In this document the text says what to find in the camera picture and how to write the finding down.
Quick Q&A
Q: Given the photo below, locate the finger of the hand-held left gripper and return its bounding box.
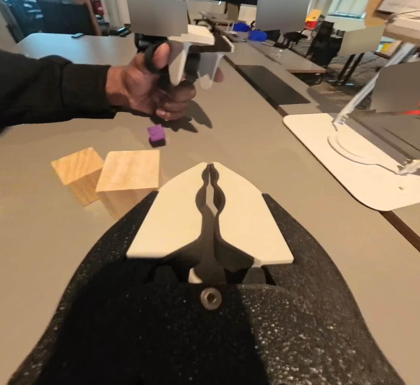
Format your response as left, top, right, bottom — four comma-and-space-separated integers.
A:
168, 25, 216, 86
198, 32, 236, 90

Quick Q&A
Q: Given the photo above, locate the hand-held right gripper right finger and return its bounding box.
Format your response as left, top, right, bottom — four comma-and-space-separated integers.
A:
209, 161, 295, 268

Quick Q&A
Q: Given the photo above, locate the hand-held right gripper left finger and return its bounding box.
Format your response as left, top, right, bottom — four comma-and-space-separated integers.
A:
126, 162, 211, 259

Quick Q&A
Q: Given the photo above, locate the light wooden cube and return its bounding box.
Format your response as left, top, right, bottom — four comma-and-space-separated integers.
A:
50, 147, 105, 207
94, 149, 161, 221

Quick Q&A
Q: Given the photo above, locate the purple wooden cube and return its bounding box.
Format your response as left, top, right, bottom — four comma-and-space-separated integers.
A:
147, 124, 166, 147

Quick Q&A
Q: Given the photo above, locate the person's left hand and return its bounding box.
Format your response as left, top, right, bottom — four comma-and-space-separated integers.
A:
106, 42, 226, 122

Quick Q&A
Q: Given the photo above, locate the black desk mat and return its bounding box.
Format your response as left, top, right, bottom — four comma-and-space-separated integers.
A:
235, 64, 311, 106

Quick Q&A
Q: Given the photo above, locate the grey office desk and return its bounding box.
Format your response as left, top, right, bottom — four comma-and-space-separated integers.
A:
225, 40, 327, 75

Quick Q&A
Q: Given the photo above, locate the white folding stand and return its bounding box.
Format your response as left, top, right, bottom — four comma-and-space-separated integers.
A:
283, 42, 420, 212

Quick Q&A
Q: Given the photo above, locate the black office chair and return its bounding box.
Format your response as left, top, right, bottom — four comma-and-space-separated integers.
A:
309, 20, 346, 68

